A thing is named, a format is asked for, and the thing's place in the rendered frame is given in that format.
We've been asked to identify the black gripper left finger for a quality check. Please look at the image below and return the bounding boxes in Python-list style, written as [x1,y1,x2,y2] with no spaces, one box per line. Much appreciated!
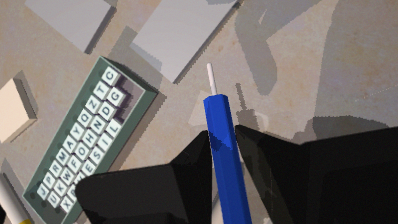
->
[75,130,212,224]

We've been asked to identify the blue stylus with thin grey tip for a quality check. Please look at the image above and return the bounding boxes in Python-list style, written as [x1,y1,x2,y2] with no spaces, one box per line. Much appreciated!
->
[203,63,252,224]

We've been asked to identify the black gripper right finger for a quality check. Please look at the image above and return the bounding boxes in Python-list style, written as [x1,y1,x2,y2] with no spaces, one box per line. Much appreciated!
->
[234,125,398,224]

